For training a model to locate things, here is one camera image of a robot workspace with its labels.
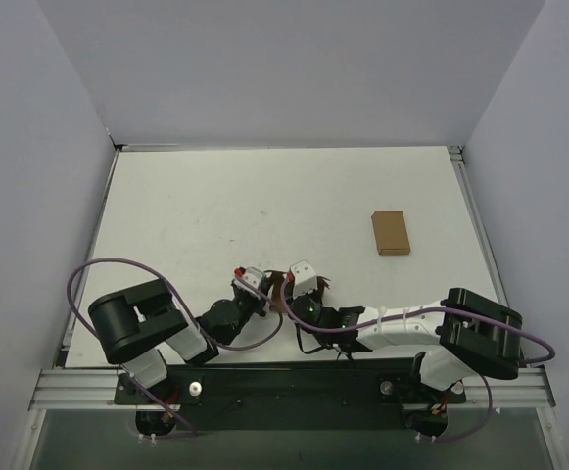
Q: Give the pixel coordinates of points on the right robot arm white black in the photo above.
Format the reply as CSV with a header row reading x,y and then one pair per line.
x,y
465,333

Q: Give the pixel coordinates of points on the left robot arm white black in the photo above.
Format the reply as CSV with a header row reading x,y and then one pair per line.
x,y
131,323

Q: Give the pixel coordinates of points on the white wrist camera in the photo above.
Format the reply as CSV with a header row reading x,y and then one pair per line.
x,y
249,278
304,277

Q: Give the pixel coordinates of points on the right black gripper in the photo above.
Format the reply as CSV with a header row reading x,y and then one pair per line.
x,y
319,285

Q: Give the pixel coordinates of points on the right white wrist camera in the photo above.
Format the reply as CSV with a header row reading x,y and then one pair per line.
x,y
304,277

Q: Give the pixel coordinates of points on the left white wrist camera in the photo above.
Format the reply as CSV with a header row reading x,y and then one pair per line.
x,y
249,278

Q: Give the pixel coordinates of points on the aluminium frame rail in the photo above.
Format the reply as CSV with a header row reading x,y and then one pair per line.
x,y
458,163

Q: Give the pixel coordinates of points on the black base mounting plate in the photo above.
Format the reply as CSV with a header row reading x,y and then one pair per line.
x,y
348,395

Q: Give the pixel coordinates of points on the small folded cardboard box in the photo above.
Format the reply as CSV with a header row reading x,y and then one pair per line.
x,y
390,233

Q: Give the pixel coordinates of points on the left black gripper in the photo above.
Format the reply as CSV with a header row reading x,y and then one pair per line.
x,y
262,289

